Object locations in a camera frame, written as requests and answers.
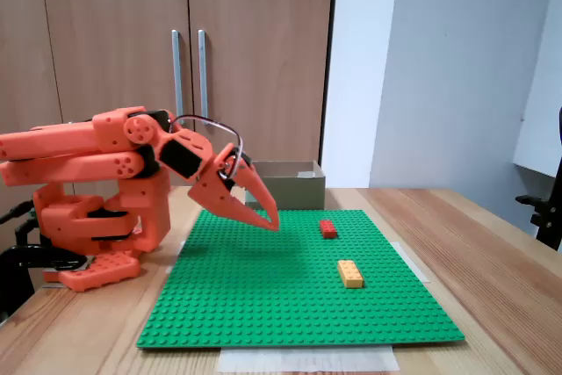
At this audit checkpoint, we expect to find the yellow lego block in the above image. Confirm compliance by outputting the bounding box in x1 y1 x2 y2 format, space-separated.
336 259 365 290

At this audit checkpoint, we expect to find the open cardboard box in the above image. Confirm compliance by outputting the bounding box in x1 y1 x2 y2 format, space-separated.
244 160 327 212

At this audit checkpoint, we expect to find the green lego baseplate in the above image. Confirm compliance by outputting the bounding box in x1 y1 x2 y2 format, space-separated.
135 208 466 350

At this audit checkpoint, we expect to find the masking tape strip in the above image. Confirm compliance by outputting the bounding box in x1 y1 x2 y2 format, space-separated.
218 345 400 374
394 241 432 284
162 241 188 276

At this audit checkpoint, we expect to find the wooden cabinet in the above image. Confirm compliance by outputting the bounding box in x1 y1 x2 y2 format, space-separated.
0 0 340 218

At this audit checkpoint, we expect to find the black table clamp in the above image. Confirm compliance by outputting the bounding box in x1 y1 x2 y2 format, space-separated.
0 199 91 326

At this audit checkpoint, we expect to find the white board panel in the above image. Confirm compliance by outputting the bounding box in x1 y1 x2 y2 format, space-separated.
512 0 562 179

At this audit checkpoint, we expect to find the gripper motor cable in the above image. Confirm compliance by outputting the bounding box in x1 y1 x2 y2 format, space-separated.
169 114 245 178

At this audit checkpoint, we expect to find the metal cabinet handle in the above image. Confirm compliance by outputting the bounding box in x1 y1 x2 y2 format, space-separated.
170 29 185 126
197 29 211 120

